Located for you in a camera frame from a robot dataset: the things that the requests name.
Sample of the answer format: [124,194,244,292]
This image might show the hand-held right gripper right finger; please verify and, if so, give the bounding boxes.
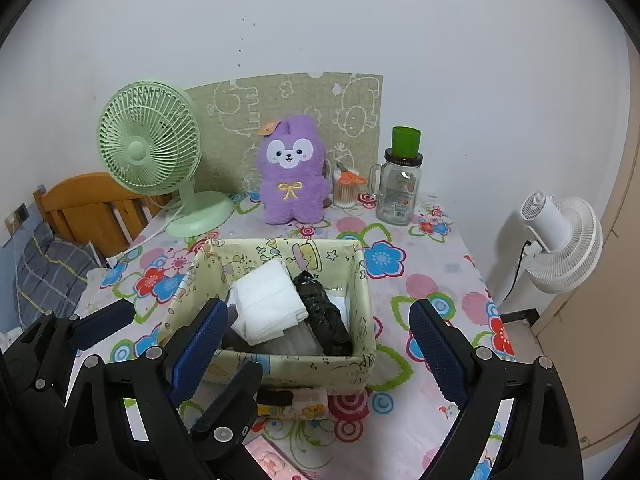
[408,298,585,480]

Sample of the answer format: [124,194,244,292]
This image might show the clear cotton swab container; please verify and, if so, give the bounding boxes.
[332,175,363,208]

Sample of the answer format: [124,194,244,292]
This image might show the green plastic cup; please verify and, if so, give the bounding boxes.
[391,126,422,159]

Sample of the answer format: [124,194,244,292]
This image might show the green desk fan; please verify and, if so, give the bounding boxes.
[97,80,235,238]

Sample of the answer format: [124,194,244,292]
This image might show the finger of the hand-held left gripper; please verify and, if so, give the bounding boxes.
[189,359,264,463]
[2,300,137,406]

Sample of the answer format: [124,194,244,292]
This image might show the green cartoon tissue packet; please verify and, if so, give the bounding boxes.
[256,387,329,419]

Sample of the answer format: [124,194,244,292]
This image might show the purple plush toy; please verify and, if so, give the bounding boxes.
[256,114,332,226]

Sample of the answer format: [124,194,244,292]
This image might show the white circulator fan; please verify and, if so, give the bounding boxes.
[520,190,603,295]

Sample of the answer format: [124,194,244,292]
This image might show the cartoon print fabric storage box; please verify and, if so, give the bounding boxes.
[160,237,377,396]

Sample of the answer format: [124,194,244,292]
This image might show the wall socket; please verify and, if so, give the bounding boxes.
[6,204,28,233]

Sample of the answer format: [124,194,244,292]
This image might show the glass jar mug with lid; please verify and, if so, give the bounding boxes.
[368,147,425,226]

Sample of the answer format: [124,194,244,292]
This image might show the orange handled scissors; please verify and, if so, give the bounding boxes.
[336,162,365,186]

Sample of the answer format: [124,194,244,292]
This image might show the clear plastic packet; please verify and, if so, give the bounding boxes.
[260,295,351,358]

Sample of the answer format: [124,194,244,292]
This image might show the green elephant print mat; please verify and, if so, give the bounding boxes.
[184,71,385,196]

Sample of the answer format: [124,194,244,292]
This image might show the grey plaid pillow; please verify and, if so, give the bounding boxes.
[12,222,98,331]

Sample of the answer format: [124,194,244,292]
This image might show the white fan power cable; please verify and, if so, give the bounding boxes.
[106,205,186,268]

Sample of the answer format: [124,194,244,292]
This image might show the white towel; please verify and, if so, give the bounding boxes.
[229,258,310,346]

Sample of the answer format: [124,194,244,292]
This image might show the black fan power cable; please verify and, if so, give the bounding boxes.
[502,240,533,303]

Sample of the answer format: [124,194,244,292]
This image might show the pink packet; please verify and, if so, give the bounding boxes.
[247,435,301,480]

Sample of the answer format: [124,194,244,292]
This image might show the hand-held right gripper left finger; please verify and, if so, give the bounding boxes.
[52,297,229,480]

